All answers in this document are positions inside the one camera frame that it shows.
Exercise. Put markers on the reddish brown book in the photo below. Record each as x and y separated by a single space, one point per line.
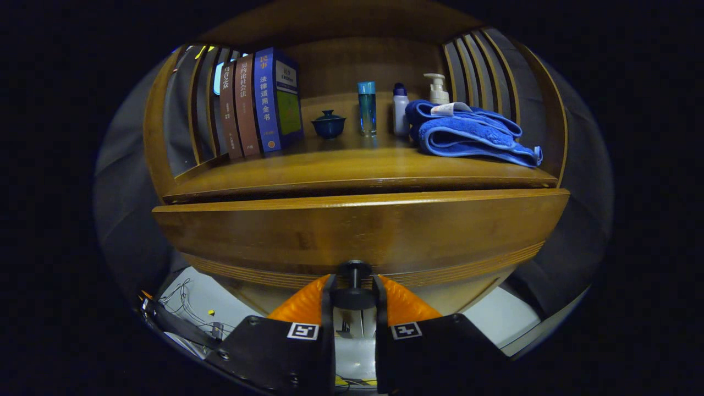
246 104

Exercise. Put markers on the wooden cabinet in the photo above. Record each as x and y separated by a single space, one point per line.
352 66

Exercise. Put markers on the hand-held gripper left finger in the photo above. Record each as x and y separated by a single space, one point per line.
328 308

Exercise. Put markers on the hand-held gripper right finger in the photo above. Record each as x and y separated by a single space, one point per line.
379 313

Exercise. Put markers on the blue folded towel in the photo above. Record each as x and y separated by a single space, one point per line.
467 137

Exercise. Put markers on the blue book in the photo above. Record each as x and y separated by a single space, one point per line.
275 104

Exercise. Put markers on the wooden drawer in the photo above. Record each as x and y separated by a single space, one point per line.
357 231

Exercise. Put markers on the teal glass bottle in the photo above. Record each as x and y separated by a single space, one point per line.
367 110

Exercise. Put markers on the white pump bottle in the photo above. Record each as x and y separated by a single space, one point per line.
438 93

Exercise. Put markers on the yellow black floor tape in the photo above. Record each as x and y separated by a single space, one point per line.
357 381

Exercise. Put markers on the dark blue lidded teacup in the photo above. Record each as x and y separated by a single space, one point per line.
328 126

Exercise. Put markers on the wooden countertop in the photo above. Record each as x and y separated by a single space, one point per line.
341 165

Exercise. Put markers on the white bottle blue cap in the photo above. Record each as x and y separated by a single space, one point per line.
401 113

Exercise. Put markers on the dark brown book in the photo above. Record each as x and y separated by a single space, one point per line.
229 110

